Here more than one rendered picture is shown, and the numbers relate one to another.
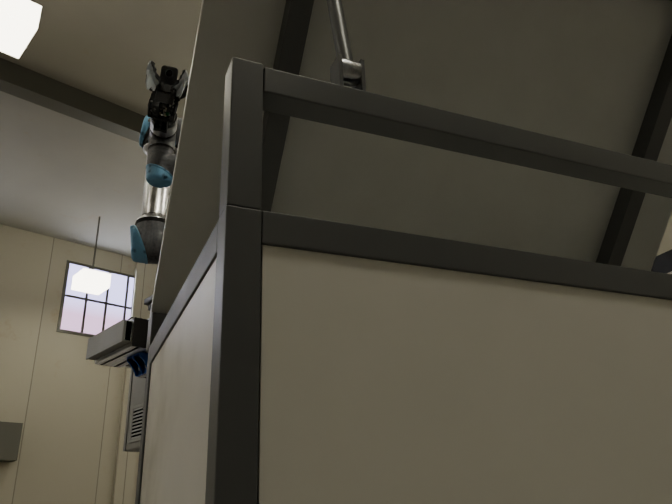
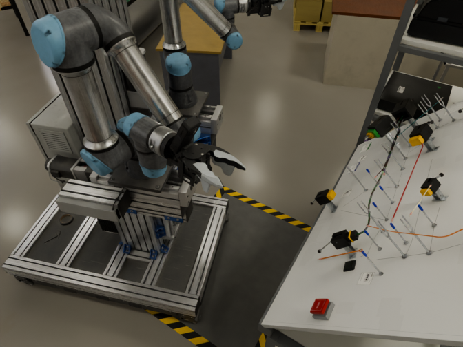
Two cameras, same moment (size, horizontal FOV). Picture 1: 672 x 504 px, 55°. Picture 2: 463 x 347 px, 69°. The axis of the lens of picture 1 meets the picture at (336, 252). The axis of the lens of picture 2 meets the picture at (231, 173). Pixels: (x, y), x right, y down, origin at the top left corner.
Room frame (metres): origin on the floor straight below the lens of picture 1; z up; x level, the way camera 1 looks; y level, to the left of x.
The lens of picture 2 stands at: (0.86, 0.72, 2.13)
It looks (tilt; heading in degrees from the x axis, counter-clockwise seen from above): 45 degrees down; 325
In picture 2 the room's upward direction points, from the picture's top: straight up
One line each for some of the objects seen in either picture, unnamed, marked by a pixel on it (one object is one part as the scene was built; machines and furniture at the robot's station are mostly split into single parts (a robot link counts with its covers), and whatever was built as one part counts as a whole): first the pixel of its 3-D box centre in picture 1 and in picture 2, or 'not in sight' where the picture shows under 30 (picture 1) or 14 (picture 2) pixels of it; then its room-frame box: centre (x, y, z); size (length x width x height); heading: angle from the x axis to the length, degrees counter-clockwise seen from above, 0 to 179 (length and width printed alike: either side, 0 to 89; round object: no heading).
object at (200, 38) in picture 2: not in sight; (201, 53); (4.11, -1.11, 0.33); 1.24 x 0.64 x 0.66; 139
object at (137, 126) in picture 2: (162, 138); (145, 131); (1.59, 0.50, 1.56); 0.11 x 0.08 x 0.09; 17
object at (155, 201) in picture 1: (158, 186); (89, 104); (1.84, 0.58, 1.54); 0.15 x 0.12 x 0.55; 107
